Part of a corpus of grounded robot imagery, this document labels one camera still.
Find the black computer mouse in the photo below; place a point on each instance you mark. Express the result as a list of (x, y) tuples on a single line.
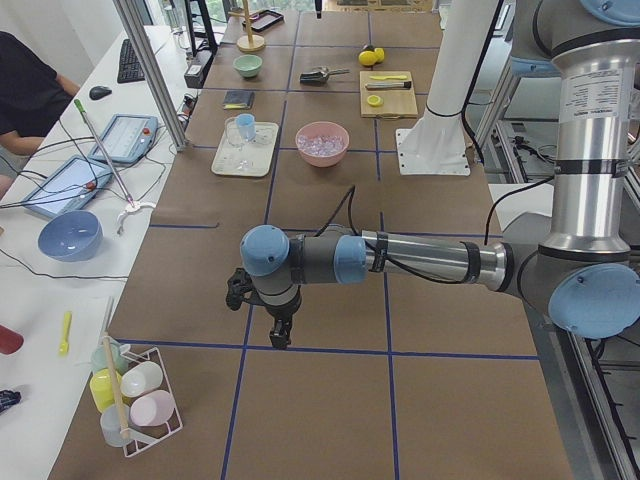
[(99, 92)]

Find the person in black shirt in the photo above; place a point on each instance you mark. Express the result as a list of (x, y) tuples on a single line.
[(33, 97)]

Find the white cup in rack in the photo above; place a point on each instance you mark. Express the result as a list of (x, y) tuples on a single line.
[(141, 379)]

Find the aluminium frame post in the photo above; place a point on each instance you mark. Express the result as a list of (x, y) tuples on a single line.
[(136, 32)]

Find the stainless steel ice scoop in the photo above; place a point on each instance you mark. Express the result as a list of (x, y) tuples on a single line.
[(320, 75)]

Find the blue bowl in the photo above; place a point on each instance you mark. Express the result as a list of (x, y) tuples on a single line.
[(71, 237)]

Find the white wire cup rack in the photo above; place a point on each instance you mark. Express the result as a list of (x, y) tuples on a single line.
[(117, 428)]

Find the dark tray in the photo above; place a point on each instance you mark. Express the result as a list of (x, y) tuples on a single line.
[(265, 19)]

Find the steel muddler rod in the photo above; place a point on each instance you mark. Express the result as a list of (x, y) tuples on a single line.
[(388, 85)]

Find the blue plastic cup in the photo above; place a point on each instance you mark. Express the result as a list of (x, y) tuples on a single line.
[(245, 124)]

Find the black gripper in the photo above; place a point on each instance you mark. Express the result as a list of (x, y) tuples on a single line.
[(283, 314)]

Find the yellow plastic spoon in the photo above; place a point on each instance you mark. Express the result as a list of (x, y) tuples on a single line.
[(63, 347)]

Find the lemon slice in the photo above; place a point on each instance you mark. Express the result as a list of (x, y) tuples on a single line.
[(375, 101)]

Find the pink cup in rack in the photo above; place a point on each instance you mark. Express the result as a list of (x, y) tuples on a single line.
[(152, 409)]

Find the yellow plastic knife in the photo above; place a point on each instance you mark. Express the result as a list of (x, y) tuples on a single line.
[(388, 77)]

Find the wooden cutting board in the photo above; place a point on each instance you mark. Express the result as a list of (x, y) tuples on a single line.
[(397, 103)]

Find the yellow lemon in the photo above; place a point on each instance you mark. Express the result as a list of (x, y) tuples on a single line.
[(368, 58), (379, 54)]

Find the wooden cup stand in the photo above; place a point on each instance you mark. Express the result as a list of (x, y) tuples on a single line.
[(249, 42)]

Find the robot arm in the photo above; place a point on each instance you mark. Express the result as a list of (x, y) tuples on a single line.
[(470, 24), (572, 266)]

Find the yellow cup in rack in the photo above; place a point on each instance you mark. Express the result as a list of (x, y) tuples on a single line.
[(101, 389)]

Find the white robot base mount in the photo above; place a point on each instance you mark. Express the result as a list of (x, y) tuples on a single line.
[(431, 152)]

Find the grey folded cloth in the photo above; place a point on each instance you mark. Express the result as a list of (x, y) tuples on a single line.
[(238, 100)]

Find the pile of clear ice cubes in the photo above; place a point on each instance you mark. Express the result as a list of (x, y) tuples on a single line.
[(321, 145)]

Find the teach pendant tablet far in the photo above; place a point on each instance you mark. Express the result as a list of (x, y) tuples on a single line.
[(127, 137)]

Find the pink bowl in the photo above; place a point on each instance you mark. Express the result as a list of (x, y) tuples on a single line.
[(323, 128)]

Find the white chair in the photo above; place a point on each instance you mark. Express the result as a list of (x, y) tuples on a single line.
[(535, 200)]

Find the teach pendant tablet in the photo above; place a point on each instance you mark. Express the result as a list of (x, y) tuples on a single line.
[(68, 188), (127, 137)]

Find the clear wine glass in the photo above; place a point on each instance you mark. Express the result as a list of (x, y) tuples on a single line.
[(234, 140)]

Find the black keyboard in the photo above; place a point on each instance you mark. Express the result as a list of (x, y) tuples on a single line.
[(129, 68)]

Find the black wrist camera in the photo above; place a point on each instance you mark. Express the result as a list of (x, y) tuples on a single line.
[(240, 290)]

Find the teach pendant tablet near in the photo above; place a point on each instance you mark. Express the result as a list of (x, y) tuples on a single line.
[(68, 188)]

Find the green bowl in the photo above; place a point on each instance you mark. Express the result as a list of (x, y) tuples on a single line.
[(248, 65)]

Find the cream bear serving tray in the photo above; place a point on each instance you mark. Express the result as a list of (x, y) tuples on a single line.
[(259, 153)]

